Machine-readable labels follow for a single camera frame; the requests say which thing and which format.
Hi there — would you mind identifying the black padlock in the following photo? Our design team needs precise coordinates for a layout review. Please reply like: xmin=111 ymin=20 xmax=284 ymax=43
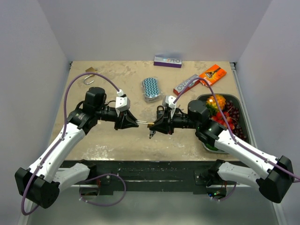
xmin=157 ymin=105 xmax=165 ymax=120

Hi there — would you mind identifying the purple white box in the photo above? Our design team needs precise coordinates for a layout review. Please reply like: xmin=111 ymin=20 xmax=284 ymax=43
xmin=153 ymin=53 xmax=183 ymax=68

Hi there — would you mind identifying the toy pineapple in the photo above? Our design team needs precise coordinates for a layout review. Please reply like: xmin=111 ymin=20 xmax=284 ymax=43
xmin=206 ymin=94 xmax=226 ymax=116

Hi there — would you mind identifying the green avocado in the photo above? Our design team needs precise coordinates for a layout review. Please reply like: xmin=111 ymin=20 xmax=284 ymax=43
xmin=205 ymin=144 xmax=218 ymax=151

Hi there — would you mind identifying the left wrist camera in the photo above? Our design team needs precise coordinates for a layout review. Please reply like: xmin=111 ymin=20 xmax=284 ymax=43
xmin=115 ymin=89 xmax=130 ymax=116

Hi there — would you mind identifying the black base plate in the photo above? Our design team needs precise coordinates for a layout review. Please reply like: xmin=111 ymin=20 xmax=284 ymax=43
xmin=60 ymin=160 xmax=237 ymax=195

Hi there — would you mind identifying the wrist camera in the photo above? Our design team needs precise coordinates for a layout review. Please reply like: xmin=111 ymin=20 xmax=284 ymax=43
xmin=162 ymin=95 xmax=176 ymax=119
xmin=115 ymin=89 xmax=130 ymax=116

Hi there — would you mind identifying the blue zigzag pouch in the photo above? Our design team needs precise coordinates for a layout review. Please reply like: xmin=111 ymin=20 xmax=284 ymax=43
xmin=142 ymin=77 xmax=162 ymax=103

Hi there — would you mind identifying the dark grapes bunch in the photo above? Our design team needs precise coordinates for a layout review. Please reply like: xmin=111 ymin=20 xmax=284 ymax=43
xmin=223 ymin=101 xmax=247 ymax=141

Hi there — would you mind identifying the small brass padlock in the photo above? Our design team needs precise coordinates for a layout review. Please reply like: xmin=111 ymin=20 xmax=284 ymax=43
xmin=136 ymin=120 xmax=154 ymax=128

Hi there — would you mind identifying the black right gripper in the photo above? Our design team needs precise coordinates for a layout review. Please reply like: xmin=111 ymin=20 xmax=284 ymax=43
xmin=150 ymin=107 xmax=199 ymax=135

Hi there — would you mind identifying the large brass padlock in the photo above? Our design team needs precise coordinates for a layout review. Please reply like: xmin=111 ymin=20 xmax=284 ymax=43
xmin=83 ymin=67 xmax=98 ymax=85

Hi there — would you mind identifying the purple cable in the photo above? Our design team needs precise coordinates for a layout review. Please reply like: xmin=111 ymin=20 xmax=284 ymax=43
xmin=21 ymin=72 xmax=127 ymax=216
xmin=172 ymin=77 xmax=300 ymax=202

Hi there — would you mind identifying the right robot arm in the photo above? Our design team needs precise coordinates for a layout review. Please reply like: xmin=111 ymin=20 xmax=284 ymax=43
xmin=148 ymin=100 xmax=295 ymax=203

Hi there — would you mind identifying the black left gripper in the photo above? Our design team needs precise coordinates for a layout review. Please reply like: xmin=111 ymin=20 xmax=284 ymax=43
xmin=96 ymin=106 xmax=139 ymax=130

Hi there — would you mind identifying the grey fruit tray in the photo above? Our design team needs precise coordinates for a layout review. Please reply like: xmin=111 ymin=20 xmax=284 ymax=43
xmin=197 ymin=94 xmax=252 ymax=144

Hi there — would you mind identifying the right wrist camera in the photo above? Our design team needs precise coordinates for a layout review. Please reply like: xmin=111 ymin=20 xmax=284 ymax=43
xmin=162 ymin=95 xmax=176 ymax=119

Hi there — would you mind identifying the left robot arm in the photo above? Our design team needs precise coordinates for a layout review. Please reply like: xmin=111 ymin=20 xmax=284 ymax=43
xmin=15 ymin=87 xmax=139 ymax=209

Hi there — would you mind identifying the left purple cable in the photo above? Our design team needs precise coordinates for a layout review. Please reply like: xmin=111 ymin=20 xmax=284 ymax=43
xmin=21 ymin=72 xmax=127 ymax=216

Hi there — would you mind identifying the aluminium rail frame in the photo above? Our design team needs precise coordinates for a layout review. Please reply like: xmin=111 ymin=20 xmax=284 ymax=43
xmin=19 ymin=179 xmax=287 ymax=225

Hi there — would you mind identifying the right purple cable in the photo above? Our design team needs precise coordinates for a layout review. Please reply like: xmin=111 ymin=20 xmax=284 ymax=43
xmin=172 ymin=77 xmax=300 ymax=202

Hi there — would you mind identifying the red white box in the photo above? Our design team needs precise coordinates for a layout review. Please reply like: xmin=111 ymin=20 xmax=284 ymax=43
xmin=173 ymin=74 xmax=200 ymax=96

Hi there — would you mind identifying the orange box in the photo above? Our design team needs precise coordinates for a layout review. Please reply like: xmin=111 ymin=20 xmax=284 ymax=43
xmin=199 ymin=64 xmax=227 ymax=86

